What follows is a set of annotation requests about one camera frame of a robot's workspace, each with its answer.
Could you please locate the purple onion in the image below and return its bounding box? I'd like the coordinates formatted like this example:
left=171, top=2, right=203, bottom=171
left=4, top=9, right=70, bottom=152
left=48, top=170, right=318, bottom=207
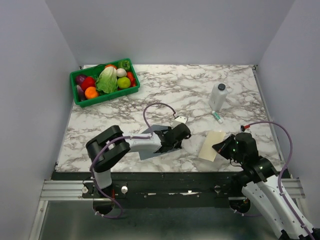
left=75, top=74, right=87, bottom=86

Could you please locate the red tomato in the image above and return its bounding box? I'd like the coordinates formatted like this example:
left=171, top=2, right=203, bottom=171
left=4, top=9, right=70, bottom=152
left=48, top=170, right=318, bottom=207
left=80, top=76, right=96, bottom=92

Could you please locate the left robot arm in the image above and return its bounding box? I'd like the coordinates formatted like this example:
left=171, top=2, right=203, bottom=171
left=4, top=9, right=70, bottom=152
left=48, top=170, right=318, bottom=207
left=85, top=123, right=192, bottom=198

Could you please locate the aluminium frame rail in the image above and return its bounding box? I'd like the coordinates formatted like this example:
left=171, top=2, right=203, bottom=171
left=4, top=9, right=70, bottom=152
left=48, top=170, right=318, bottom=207
left=27, top=179, right=94, bottom=240

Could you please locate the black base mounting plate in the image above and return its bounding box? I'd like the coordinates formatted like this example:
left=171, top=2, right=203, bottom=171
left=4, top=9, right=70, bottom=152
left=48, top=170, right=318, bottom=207
left=51, top=171, right=293, bottom=210

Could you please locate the white plastic bottle black cap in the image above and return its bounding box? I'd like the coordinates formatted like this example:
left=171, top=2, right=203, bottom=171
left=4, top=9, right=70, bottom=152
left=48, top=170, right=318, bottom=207
left=208, top=83, right=228, bottom=112

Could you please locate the white mushroom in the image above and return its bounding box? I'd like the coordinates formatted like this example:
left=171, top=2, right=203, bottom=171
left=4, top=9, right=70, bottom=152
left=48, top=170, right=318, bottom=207
left=116, top=68, right=127, bottom=78

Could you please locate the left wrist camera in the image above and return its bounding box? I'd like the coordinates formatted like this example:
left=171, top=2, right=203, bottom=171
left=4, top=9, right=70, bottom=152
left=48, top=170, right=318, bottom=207
left=171, top=116, right=188, bottom=128

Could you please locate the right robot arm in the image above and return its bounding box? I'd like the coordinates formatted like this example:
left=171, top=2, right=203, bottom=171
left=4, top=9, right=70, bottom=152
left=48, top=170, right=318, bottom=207
left=212, top=132, right=320, bottom=240

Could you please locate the green plastic vegetable bin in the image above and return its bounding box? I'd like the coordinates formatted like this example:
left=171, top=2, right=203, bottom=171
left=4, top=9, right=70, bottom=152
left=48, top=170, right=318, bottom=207
left=69, top=58, right=140, bottom=108

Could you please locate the orange carrot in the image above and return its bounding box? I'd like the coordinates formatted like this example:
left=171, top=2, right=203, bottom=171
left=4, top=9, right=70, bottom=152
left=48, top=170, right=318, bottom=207
left=126, top=71, right=137, bottom=87

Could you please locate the orange fruit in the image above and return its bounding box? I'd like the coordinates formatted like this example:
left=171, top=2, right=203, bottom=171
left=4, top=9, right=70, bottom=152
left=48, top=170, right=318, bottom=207
left=84, top=86, right=100, bottom=100

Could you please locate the green apple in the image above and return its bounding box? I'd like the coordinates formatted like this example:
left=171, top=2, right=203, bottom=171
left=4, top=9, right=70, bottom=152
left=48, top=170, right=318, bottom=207
left=117, top=77, right=131, bottom=90

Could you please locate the green white glue stick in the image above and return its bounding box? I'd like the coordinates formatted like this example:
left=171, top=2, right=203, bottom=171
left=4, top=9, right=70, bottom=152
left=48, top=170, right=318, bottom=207
left=211, top=111, right=223, bottom=124

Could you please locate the purple eggplant slice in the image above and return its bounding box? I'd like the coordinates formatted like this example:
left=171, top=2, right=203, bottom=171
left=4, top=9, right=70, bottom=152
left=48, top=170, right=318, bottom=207
left=76, top=85, right=87, bottom=102

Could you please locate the beige letter paper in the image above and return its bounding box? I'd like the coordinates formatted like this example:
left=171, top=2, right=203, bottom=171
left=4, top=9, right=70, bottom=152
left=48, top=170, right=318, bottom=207
left=198, top=131, right=226, bottom=162

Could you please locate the green bell pepper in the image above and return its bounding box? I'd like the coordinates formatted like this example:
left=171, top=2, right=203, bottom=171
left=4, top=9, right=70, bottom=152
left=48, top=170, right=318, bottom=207
left=118, top=59, right=131, bottom=72

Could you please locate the grey envelope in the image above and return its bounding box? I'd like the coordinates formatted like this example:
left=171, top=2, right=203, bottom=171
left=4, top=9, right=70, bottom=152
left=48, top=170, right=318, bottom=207
left=138, top=124, right=173, bottom=161

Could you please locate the green lettuce leaf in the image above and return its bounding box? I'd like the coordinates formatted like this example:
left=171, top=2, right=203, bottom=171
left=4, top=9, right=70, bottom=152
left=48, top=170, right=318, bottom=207
left=95, top=66, right=118, bottom=94

